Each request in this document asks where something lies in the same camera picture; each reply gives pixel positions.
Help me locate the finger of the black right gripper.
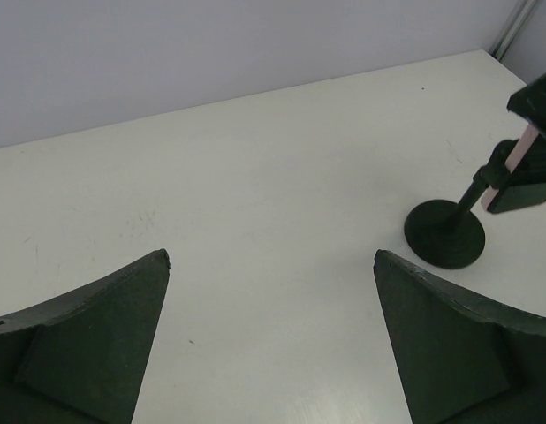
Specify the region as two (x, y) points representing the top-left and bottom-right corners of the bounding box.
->
(491, 136), (546, 214)
(506, 72), (546, 140)

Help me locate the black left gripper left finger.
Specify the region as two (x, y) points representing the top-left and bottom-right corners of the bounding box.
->
(0, 249), (170, 423)

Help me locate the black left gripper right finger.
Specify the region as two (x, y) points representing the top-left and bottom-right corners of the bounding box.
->
(374, 250), (546, 423)

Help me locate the phone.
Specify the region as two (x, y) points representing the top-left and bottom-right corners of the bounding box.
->
(482, 125), (545, 214)

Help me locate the black phone stand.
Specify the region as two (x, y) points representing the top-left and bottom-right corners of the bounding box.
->
(404, 140), (517, 269)

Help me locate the aluminium frame post right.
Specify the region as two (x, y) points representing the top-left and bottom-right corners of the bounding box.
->
(489, 0), (542, 62)

